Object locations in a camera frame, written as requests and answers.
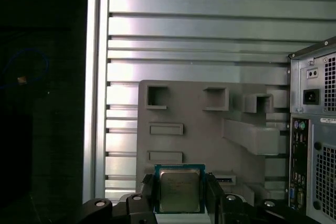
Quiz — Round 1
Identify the blue cable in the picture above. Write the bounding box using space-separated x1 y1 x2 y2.
0 48 51 90

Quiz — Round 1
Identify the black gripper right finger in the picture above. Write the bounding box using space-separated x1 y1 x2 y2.
205 172 313 224

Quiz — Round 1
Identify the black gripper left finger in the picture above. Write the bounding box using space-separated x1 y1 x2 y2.
78 173 156 224

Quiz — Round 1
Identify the grey parts rack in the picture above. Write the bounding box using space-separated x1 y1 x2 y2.
134 79 289 209

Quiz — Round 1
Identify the black PC case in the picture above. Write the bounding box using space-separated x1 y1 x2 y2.
287 34 336 224

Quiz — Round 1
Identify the CPU with silver top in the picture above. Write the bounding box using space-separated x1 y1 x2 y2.
153 163 207 214

